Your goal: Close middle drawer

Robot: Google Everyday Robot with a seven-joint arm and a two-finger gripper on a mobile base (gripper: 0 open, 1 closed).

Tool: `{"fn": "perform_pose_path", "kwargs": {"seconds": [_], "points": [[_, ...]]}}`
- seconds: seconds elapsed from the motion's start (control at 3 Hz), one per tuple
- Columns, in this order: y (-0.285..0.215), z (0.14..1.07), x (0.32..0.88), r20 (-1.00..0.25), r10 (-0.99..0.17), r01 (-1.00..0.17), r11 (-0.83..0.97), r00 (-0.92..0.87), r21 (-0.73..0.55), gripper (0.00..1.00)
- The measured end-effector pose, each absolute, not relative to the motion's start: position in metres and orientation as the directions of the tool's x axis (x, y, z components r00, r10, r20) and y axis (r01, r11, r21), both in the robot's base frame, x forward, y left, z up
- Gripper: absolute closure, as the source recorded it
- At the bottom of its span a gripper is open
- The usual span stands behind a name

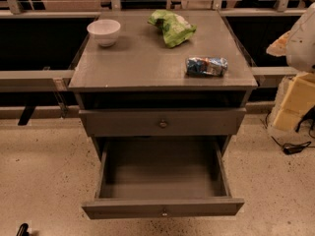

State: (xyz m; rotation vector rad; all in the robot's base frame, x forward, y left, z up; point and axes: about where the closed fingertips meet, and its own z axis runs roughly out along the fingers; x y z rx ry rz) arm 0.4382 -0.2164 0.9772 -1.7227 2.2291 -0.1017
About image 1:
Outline grey metal rail right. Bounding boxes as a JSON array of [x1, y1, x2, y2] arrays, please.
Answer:
[[251, 66, 297, 88]]

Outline grey wooden drawer cabinet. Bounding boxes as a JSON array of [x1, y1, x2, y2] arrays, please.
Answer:
[[69, 11, 257, 151]]

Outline grey metal rail left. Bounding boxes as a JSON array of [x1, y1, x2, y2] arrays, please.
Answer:
[[0, 70, 74, 92]]

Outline black object at floor corner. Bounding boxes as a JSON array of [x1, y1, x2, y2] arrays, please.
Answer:
[[16, 223, 30, 236]]

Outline blue snack packet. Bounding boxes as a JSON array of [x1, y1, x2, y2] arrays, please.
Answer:
[[185, 57, 228, 77]]

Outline white ceramic bowl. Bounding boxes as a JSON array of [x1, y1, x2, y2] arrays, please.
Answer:
[[87, 19, 121, 46]]

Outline black power adapter with cable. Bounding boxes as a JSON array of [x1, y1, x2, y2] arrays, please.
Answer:
[[262, 111, 313, 155]]

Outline grey drawer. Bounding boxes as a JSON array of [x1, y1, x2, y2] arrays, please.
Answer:
[[82, 137, 244, 219], [79, 108, 246, 137]]

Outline grey top drawer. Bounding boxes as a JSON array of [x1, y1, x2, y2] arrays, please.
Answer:
[[79, 108, 246, 137]]

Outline green chip bag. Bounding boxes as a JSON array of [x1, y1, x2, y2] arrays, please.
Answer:
[[148, 10, 197, 48]]

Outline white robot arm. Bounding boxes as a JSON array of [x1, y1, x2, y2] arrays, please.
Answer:
[[266, 3, 315, 73]]

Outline grey metal rail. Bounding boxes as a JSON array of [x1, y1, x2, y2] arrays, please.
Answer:
[[0, 70, 74, 92], [251, 66, 297, 88]]

